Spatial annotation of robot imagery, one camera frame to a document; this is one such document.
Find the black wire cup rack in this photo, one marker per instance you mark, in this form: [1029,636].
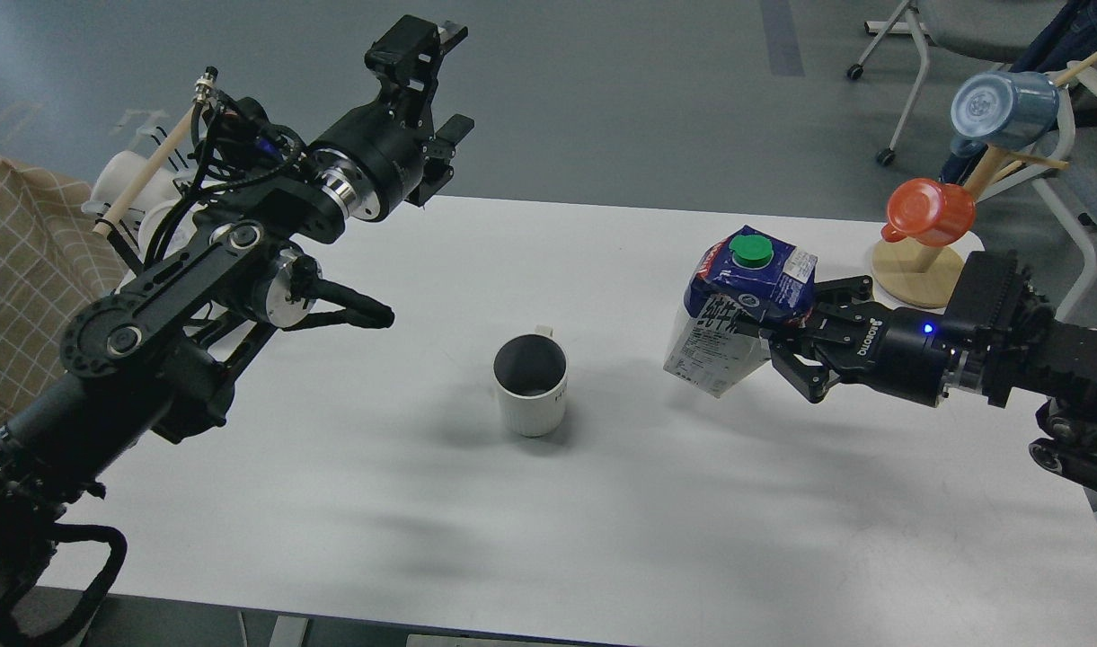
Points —
[134,192]

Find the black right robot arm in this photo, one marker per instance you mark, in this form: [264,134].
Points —
[996,335]

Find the grey office chair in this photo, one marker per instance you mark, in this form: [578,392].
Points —
[997,32]

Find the orange cup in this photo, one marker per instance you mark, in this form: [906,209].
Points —
[931,213]

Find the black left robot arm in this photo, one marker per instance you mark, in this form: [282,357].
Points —
[208,227]

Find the white mug on rack back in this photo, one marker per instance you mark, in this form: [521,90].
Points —
[117,175]

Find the blue white milk carton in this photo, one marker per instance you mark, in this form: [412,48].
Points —
[745,285]

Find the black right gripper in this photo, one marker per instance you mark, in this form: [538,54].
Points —
[849,339]

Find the white mug on rack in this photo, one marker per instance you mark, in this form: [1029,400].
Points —
[153,220]
[117,175]

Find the wooden mug tree stand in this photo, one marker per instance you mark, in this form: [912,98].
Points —
[924,276]

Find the beige checkered cloth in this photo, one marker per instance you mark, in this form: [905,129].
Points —
[51,266]

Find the white mug on rack front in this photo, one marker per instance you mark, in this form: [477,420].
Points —
[153,220]

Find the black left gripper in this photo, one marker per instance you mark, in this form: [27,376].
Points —
[373,158]

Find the white ribbed cup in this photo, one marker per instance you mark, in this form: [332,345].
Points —
[530,374]

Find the blue cup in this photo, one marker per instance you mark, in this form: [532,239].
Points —
[1008,110]

